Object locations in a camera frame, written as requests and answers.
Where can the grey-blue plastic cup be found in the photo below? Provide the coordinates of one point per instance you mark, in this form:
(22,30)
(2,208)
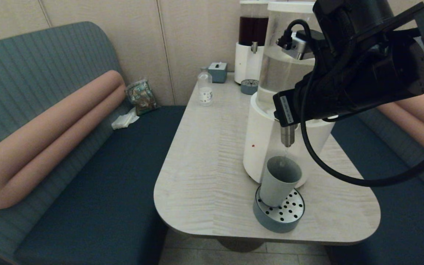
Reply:
(276,184)

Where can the small clear bottle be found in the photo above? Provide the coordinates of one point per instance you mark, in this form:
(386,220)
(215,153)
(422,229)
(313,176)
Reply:
(204,92)

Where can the dark drink dispenser white base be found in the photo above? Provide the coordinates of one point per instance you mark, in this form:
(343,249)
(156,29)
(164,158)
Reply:
(245,65)

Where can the green snack bag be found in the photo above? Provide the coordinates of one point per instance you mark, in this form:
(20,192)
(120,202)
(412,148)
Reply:
(142,97)

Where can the steel water dispenser tap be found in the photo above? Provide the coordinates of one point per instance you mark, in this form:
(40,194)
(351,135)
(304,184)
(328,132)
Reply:
(288,138)

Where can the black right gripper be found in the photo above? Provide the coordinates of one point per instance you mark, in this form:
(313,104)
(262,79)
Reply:
(307,103)

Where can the steel dark dispenser tap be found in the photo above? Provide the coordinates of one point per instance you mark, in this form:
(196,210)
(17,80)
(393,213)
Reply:
(254,48)

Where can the clear water dispenser white base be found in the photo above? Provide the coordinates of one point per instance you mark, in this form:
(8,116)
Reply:
(260,147)

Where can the round blue perforated drip tray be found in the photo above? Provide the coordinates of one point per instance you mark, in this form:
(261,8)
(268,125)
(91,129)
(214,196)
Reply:
(267,221)

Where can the small round blue drip tray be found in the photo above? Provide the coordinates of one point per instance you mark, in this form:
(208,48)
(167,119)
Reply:
(248,89)

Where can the teal upholstered bench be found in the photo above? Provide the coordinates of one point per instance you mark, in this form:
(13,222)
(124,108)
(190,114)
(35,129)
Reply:
(399,228)
(98,191)

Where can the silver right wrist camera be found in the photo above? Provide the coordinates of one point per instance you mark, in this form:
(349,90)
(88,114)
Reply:
(300,46)

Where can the crumpled white tissue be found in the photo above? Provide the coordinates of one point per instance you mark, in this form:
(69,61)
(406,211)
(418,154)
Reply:
(124,120)

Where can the pink bolster cushion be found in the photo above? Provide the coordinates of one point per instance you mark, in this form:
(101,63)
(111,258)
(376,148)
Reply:
(418,121)
(50,140)

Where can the blue-grey tissue box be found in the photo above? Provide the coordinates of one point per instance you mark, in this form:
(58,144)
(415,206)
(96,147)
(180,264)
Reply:
(217,73)

